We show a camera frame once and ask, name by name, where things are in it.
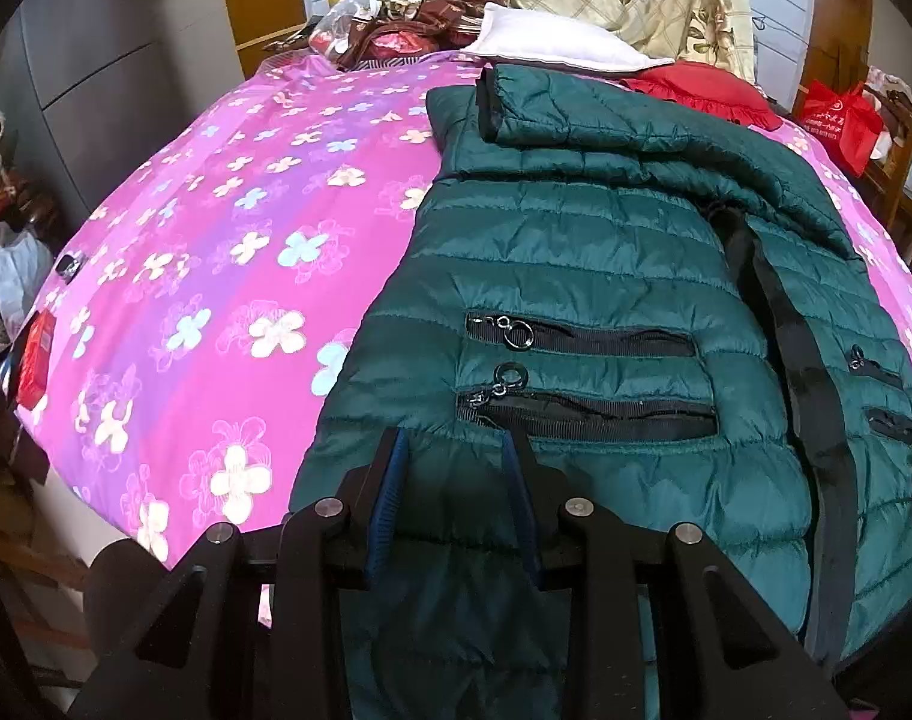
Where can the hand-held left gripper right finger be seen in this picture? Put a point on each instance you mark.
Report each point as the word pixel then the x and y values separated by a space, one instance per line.
pixel 520 510

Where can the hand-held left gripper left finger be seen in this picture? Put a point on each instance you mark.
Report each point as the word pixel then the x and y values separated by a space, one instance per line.
pixel 385 517

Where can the dark green quilted jacket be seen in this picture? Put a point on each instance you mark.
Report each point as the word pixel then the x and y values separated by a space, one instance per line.
pixel 576 255

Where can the pink floral bed sheet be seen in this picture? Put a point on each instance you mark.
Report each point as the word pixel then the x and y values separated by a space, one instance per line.
pixel 223 240

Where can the red packet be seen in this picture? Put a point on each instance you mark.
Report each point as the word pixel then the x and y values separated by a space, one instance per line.
pixel 37 360

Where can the small black object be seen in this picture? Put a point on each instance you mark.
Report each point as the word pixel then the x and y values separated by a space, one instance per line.
pixel 70 268

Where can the white plastic bag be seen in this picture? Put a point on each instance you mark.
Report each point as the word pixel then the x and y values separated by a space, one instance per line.
pixel 21 277

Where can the red ruffled pillow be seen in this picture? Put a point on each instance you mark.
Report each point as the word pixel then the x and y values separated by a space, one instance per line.
pixel 703 90

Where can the white pillow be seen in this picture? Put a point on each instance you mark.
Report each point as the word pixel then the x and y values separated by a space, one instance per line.
pixel 546 37

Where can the clear plastic bag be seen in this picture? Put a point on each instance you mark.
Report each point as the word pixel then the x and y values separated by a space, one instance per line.
pixel 336 22

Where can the red shopping bag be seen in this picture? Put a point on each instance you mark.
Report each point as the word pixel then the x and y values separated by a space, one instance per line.
pixel 842 124

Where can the wooden shelf rack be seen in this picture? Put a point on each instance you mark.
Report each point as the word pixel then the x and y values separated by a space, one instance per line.
pixel 906 180

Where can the grey wardrobe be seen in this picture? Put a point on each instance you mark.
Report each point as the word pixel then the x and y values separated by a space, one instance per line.
pixel 103 67

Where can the brown wooden panel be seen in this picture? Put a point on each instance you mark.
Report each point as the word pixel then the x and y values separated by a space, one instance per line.
pixel 838 7

